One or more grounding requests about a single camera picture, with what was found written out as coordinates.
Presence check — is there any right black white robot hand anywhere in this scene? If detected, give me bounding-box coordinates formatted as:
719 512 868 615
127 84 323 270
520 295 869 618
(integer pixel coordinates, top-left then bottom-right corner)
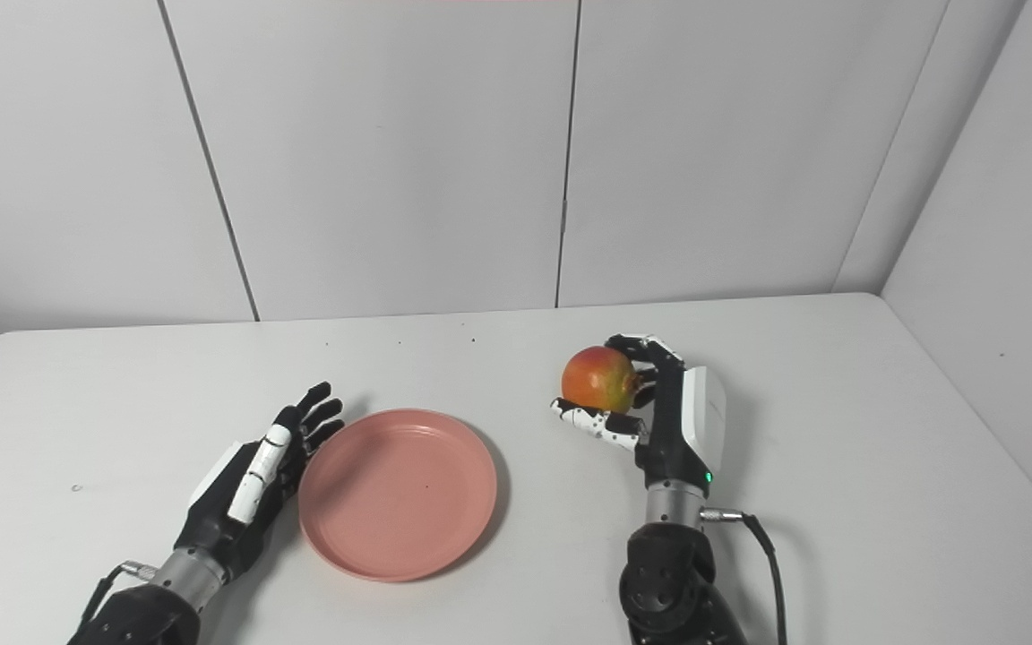
550 334 728 494

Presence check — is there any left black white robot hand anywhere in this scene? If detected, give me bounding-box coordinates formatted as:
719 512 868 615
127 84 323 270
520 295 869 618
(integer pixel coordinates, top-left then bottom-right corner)
172 383 345 585

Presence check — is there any red yellow pomegranate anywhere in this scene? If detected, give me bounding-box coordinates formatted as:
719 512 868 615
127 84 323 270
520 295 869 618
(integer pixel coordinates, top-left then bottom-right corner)
561 346 643 415

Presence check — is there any pink round plate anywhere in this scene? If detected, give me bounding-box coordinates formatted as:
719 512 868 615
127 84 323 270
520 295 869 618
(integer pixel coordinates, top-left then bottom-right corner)
298 408 498 583

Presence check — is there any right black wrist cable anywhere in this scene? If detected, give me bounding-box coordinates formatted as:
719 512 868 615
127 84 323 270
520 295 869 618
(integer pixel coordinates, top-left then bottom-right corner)
700 507 789 645

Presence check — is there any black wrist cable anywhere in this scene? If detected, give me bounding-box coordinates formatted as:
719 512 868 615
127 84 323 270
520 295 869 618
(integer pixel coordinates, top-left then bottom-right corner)
77 561 159 633
700 507 789 645

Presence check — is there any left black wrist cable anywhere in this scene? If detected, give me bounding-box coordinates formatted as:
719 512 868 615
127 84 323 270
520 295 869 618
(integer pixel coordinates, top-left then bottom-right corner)
77 561 159 633

